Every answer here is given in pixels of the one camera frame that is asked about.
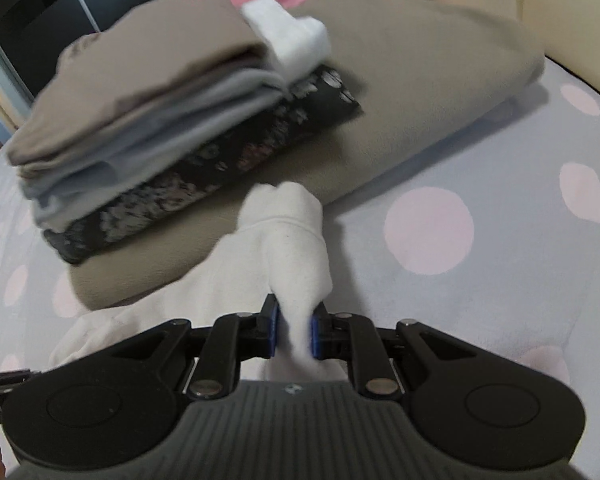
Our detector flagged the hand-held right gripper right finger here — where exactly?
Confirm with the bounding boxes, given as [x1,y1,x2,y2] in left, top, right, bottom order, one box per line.
[310,302,477,399]

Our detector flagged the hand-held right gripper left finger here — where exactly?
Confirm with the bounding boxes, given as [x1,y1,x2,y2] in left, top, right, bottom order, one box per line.
[111,293,281,402]

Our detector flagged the cream sweater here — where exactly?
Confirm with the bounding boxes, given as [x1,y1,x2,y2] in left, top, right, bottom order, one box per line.
[49,181,355,387]

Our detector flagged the grey pink-dotted bed sheet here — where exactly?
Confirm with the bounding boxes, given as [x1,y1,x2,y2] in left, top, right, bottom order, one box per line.
[0,52,600,480]

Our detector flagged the black patterned folded garment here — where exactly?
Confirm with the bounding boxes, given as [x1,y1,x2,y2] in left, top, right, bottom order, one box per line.
[42,64,363,267]

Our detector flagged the light grey folded garment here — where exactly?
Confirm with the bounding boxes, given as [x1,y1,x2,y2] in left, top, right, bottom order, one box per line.
[19,69,288,231]

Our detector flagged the large khaki folded garment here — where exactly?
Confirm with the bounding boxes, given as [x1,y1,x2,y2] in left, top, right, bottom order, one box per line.
[67,0,547,312]

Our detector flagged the white fluffy folded cloth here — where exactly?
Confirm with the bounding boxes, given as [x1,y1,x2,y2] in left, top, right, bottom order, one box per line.
[240,0,332,83]

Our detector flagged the taupe folded garment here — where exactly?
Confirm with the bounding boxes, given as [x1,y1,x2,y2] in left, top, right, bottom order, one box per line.
[6,0,273,168]

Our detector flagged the dark wardrobe door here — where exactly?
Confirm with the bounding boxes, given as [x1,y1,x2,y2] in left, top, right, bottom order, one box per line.
[0,0,208,103]

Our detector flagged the cream headboard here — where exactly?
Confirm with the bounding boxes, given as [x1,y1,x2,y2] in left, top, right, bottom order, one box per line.
[352,0,600,111]

